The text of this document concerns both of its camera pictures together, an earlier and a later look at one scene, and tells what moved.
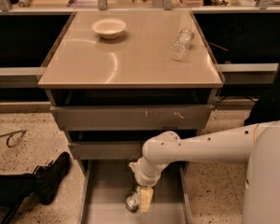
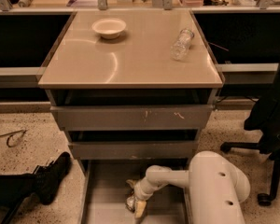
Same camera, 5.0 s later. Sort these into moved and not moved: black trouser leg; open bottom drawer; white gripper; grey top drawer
Moved: white gripper
Not moved: grey top drawer; black trouser leg; open bottom drawer
